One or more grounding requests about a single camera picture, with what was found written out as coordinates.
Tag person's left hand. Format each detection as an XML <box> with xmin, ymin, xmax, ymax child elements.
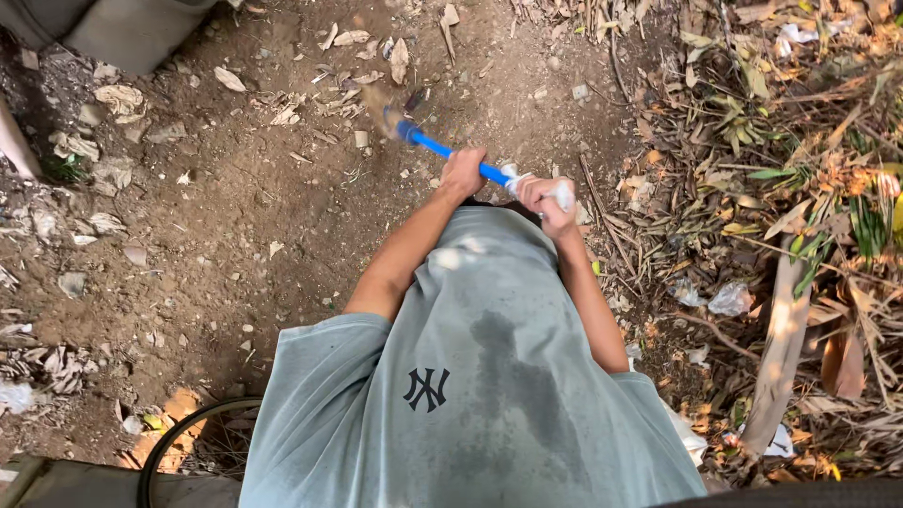
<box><xmin>436</xmin><ymin>146</ymin><xmax>490</xmax><ymax>203</ymax></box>

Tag person's right hand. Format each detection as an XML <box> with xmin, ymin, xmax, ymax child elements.
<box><xmin>514</xmin><ymin>175</ymin><xmax>581</xmax><ymax>242</ymax></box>

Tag white cloth handle wrap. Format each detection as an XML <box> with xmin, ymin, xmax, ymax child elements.
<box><xmin>499</xmin><ymin>163</ymin><xmax>577</xmax><ymax>214</ymax></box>

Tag blue-handled digging tool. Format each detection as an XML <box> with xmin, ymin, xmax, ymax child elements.
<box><xmin>363</xmin><ymin>85</ymin><xmax>577</xmax><ymax>213</ymax></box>

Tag scattered dry leaves on soil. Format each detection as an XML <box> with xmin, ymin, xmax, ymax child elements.
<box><xmin>212</xmin><ymin>3</ymin><xmax>463</xmax><ymax>131</ymax></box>

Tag small torn clear plastic scrap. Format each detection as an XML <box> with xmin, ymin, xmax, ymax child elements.
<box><xmin>669</xmin><ymin>277</ymin><xmax>707</xmax><ymax>309</ymax></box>

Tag grey-green printed t-shirt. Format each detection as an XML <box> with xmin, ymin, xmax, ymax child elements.
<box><xmin>238</xmin><ymin>204</ymin><xmax>709</xmax><ymax>508</ymax></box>

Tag crumpled clear plastic bag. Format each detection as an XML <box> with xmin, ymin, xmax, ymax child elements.
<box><xmin>707</xmin><ymin>281</ymin><xmax>755</xmax><ymax>318</ymax></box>

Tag heap of dry leaves and twigs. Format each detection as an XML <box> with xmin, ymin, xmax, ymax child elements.
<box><xmin>514</xmin><ymin>0</ymin><xmax>903</xmax><ymax>489</ymax></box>

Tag white sack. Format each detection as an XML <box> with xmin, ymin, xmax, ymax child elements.
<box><xmin>659</xmin><ymin>399</ymin><xmax>709</xmax><ymax>468</ymax></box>

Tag weathered wooden plank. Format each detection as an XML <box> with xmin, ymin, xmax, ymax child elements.
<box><xmin>739</xmin><ymin>238</ymin><xmax>814</xmax><ymax>460</ymax></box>

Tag white paper scrap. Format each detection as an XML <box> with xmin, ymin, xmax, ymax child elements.
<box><xmin>775</xmin><ymin>18</ymin><xmax>853</xmax><ymax>59</ymax></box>

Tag white and blue wrapper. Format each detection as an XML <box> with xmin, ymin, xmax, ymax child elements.
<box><xmin>736</xmin><ymin>422</ymin><xmax>797</xmax><ymax>460</ymax></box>

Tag crumpled beige paper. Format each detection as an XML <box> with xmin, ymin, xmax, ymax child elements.
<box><xmin>93</xmin><ymin>84</ymin><xmax>148</xmax><ymax>126</ymax></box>

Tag grey concrete block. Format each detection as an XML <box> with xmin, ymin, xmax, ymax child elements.
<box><xmin>0</xmin><ymin>0</ymin><xmax>220</xmax><ymax>78</ymax></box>

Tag black bicycle tyre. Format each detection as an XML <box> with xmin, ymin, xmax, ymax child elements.
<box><xmin>137</xmin><ymin>396</ymin><xmax>264</xmax><ymax>508</ymax></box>

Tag pale pink pipe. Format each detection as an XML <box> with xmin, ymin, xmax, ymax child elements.
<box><xmin>0</xmin><ymin>97</ymin><xmax>43</xmax><ymax>182</ymax></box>

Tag grey-brown flat board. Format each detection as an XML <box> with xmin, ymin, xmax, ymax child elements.
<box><xmin>0</xmin><ymin>455</ymin><xmax>242</xmax><ymax>508</ymax></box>

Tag white plastic lump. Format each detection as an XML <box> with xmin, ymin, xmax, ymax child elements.
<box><xmin>0</xmin><ymin>380</ymin><xmax>35</xmax><ymax>416</ymax></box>

